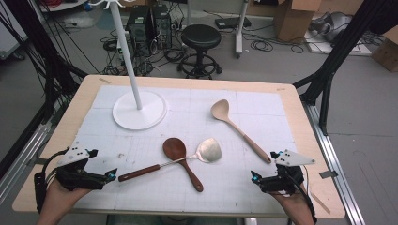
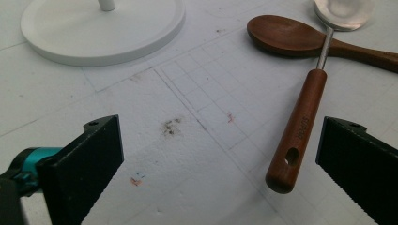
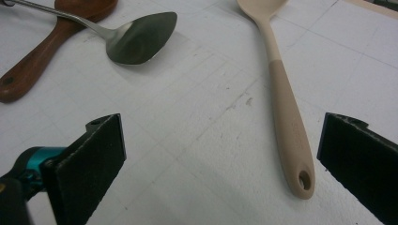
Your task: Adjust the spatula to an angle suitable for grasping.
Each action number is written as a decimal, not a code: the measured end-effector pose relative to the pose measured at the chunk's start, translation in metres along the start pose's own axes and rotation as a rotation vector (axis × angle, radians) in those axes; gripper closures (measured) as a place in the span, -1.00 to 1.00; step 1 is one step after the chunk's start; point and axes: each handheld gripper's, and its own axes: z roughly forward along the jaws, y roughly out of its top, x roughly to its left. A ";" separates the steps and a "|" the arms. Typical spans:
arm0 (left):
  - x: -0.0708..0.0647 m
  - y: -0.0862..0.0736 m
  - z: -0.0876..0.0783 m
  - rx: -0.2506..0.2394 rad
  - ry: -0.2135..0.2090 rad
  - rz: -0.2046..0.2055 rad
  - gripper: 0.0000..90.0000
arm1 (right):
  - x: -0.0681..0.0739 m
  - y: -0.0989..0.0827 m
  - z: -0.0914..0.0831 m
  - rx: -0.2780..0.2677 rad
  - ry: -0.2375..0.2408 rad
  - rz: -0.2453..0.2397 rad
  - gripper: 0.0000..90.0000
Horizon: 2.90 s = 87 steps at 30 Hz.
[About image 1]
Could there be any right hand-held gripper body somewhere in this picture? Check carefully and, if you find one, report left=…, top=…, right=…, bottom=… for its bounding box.
left=258, top=148, right=316, bottom=197

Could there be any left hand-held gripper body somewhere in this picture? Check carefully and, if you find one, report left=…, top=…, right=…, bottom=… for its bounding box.
left=55, top=142, right=108, bottom=191

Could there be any white rack stand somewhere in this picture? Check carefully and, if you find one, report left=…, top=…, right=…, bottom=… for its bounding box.
left=88, top=0, right=169, bottom=131

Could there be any dark brown wooden spoon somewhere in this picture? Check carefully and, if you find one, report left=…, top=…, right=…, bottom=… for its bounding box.
left=161, top=137, right=205, bottom=193

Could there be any light wooden spoon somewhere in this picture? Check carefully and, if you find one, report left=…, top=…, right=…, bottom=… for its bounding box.
left=209, top=98, right=273, bottom=165

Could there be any person's left hand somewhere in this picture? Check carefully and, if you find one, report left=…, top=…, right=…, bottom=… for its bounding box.
left=46, top=179, right=92, bottom=218

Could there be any person's right hand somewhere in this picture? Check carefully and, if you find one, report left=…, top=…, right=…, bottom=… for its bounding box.
left=270, top=187, right=312, bottom=218

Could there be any white grid mat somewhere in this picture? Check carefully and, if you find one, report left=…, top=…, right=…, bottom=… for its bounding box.
left=44, top=84, right=317, bottom=218

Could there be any thin wooden stick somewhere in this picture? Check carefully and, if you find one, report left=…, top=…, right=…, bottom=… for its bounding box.
left=309, top=190, right=331, bottom=216

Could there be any white stand leg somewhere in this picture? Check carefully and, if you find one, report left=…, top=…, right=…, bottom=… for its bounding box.
left=234, top=0, right=251, bottom=59

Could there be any black computer tower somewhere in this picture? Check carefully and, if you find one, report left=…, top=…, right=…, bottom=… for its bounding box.
left=151, top=4, right=174, bottom=51
left=125, top=5, right=155, bottom=58

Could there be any open cardboard box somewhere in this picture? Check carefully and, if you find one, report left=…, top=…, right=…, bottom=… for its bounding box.
left=272, top=0, right=324, bottom=43

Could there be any black flat device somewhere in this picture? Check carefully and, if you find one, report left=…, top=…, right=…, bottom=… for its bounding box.
left=214, top=16, right=253, bottom=30

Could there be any grey bag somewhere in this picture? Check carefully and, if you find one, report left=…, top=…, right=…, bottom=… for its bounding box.
left=309, top=11, right=354, bottom=44

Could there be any black round stool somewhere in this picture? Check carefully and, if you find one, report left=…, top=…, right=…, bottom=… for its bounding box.
left=176, top=23, right=224, bottom=80

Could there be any closed cardboard box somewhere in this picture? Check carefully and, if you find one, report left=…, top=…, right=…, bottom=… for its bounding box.
left=371, top=25, right=398, bottom=74

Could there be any right hand-held gripper black cable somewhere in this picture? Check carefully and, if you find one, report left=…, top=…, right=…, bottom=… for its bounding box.
left=289, top=165, right=318, bottom=225

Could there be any hand-held gripper black cable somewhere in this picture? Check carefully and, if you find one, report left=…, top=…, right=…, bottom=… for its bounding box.
left=33, top=147, right=69, bottom=216
left=289, top=165, right=318, bottom=225

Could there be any left hand-held gripper black cable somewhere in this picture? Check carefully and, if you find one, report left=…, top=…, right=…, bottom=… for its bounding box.
left=33, top=147, right=69, bottom=216

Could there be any aluminium rail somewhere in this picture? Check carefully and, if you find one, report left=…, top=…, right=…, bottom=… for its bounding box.
left=301, top=101, right=366, bottom=225
left=0, top=121, right=54, bottom=205

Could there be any black cable coil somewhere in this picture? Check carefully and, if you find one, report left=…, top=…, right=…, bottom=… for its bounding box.
left=250, top=39, right=274, bottom=53

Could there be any black metal frame stand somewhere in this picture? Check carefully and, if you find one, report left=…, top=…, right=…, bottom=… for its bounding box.
left=292, top=0, right=398, bottom=137
left=0, top=0, right=89, bottom=180

